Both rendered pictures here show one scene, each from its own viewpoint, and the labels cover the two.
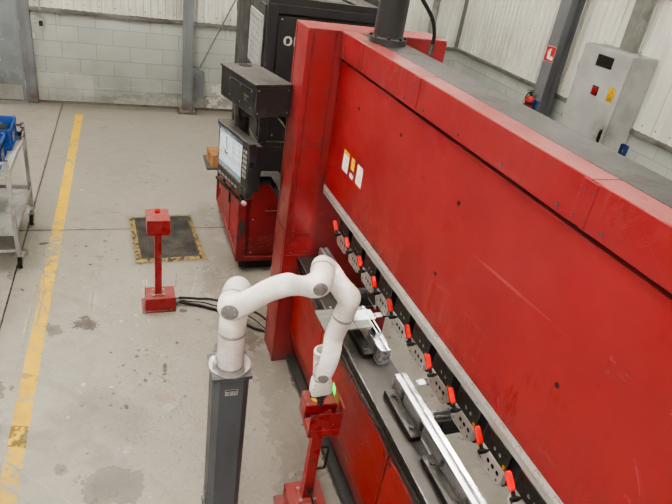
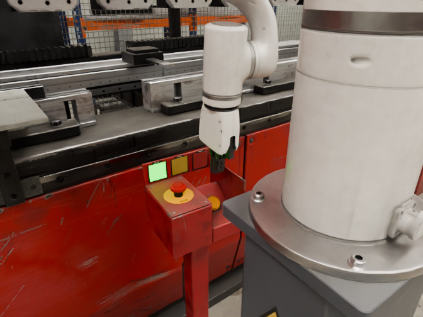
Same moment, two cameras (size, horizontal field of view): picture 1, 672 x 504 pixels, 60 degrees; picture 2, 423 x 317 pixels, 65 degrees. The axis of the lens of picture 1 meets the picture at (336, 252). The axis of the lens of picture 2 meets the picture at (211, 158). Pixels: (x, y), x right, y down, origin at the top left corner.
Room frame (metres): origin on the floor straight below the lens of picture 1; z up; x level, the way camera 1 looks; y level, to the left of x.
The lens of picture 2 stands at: (2.21, 0.65, 1.21)
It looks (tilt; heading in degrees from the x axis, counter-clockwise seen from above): 26 degrees down; 257
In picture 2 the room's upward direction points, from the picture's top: straight up
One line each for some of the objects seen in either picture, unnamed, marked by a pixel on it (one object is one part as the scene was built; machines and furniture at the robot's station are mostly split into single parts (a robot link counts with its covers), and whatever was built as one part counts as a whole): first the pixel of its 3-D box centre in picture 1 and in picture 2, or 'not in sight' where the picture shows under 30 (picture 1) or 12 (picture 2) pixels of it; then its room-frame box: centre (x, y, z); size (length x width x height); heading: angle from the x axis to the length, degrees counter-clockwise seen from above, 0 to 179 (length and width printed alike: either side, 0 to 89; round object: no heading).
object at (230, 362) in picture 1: (230, 348); (354, 133); (2.02, 0.39, 1.09); 0.19 x 0.19 x 0.18
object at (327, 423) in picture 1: (321, 408); (194, 198); (2.10, -0.05, 0.75); 0.20 x 0.16 x 0.18; 19
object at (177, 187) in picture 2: not in sight; (178, 190); (2.14, -0.03, 0.79); 0.04 x 0.04 x 0.04
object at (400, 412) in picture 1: (401, 414); (203, 100); (2.00, -0.42, 0.89); 0.30 x 0.05 x 0.03; 23
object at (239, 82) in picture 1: (250, 139); not in sight; (3.56, 0.66, 1.53); 0.51 x 0.25 x 0.85; 37
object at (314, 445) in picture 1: (312, 459); (196, 299); (2.10, -0.05, 0.39); 0.05 x 0.05 x 0.54; 19
